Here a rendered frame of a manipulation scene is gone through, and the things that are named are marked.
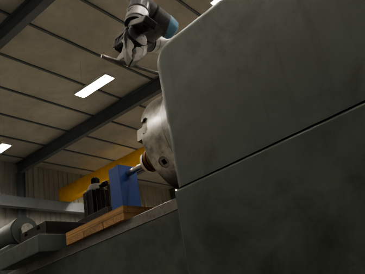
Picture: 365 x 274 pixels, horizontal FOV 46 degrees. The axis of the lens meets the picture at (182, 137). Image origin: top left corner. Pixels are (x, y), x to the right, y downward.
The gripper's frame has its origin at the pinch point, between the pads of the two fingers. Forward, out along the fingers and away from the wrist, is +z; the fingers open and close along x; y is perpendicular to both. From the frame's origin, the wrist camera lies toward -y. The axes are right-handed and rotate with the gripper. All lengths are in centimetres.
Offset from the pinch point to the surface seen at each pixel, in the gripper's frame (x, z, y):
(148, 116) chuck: -8.6, 15.8, -0.7
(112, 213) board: -13.6, 38.7, 16.7
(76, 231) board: -14, 39, 36
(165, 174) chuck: -18.4, 29.9, 1.0
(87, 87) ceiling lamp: -300, -665, 721
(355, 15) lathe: -6, 29, -62
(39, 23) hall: -120, -712, 670
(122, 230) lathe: -16.5, 43.3, 14.8
